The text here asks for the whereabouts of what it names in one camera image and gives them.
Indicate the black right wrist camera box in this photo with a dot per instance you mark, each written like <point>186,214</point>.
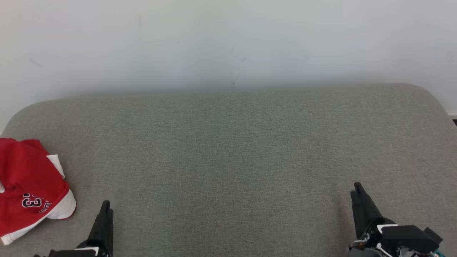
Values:
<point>410,237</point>

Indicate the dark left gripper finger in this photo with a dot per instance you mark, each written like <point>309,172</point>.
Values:
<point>109,228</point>
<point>98,228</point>

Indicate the red shorts with white bands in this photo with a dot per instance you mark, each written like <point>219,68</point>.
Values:
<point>32,210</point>

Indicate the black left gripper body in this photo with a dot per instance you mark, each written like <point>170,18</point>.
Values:
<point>82,251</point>

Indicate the grey fabric sofa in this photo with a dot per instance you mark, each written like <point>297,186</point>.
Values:
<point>228,160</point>

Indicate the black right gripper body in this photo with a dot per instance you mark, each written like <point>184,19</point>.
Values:
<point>371,235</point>

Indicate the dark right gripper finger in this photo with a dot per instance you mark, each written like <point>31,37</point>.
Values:
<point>367,210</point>
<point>357,221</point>

